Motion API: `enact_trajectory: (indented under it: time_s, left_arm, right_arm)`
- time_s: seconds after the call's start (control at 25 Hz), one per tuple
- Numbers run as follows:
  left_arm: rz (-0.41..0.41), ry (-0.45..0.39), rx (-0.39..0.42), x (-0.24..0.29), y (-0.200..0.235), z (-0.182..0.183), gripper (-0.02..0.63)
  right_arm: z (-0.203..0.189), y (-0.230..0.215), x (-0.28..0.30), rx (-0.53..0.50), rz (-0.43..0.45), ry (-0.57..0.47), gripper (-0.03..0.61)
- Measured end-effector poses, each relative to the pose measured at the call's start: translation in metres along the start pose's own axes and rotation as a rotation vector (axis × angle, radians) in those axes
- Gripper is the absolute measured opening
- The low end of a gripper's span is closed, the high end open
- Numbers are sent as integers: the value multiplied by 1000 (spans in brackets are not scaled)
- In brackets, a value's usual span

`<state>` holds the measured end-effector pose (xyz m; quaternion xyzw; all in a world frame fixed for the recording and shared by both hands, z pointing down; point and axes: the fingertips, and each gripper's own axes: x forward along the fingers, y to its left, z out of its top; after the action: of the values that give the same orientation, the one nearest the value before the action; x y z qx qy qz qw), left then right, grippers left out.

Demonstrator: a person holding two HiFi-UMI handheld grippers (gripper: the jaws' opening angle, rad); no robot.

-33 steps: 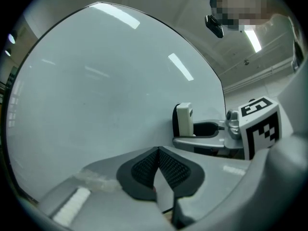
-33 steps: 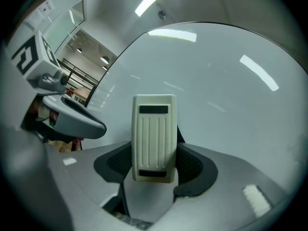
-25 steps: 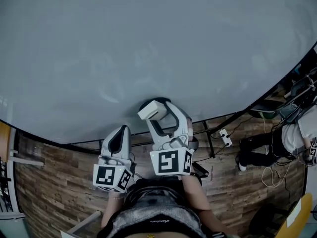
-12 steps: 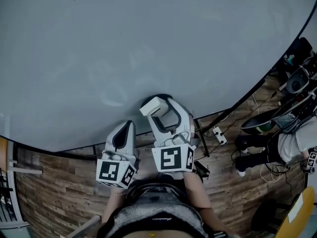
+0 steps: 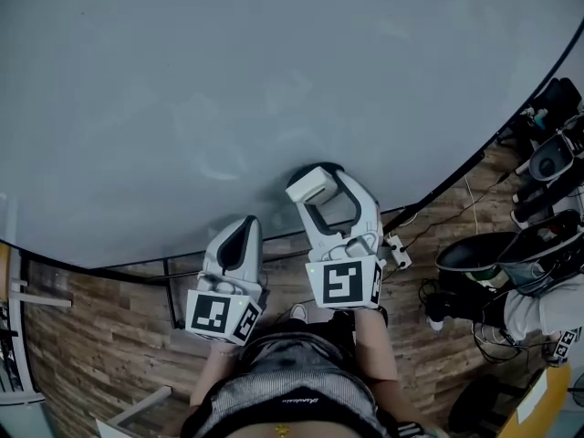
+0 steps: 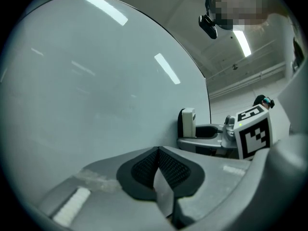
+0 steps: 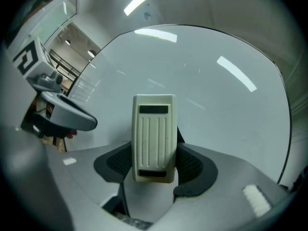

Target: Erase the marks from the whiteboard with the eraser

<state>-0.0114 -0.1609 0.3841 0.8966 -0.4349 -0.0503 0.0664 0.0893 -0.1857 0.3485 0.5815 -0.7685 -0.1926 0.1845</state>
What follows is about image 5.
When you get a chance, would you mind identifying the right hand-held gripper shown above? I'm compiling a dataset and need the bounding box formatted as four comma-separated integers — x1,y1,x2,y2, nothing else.
295,170,387,310

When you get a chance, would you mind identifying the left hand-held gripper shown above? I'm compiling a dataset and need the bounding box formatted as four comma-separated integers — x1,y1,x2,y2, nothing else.
184,215,265,347

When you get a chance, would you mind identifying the white eraser block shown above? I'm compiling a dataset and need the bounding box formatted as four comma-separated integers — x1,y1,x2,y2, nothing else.
285,161,346,207

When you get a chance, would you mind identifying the large white board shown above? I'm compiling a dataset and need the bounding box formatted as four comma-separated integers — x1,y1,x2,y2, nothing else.
0,0,584,330

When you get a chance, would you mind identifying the person's right forearm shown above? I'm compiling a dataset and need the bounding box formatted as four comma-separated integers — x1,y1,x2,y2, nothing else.
353,308,399,382

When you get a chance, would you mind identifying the person's left forearm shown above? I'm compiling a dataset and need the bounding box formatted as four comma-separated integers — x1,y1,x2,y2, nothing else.
189,342,243,408

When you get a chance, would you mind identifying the long white power strip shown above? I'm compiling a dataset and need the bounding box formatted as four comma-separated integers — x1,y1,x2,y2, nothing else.
386,234,413,269

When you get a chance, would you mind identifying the person's torso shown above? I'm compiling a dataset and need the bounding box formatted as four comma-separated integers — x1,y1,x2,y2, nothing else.
177,319,453,438

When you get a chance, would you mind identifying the grey metal bar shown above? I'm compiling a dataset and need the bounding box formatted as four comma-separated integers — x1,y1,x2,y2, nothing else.
105,384,173,429

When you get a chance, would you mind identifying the black open bag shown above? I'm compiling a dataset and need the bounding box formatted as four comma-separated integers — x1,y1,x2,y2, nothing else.
495,208,584,297

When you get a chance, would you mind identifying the wooden table with white legs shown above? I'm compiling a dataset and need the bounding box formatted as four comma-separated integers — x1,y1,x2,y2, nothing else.
0,240,73,404

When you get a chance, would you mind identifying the black office chair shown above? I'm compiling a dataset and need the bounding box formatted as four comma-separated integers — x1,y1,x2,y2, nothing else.
519,77,584,145

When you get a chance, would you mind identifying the yellow table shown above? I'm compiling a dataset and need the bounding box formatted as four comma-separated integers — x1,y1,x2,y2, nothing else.
496,361,574,438

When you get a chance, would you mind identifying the thin black cable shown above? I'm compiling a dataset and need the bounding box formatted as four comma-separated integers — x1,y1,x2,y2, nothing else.
403,175,510,251

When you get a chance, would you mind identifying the white cable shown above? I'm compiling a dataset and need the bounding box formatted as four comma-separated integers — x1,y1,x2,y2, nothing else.
464,174,481,235

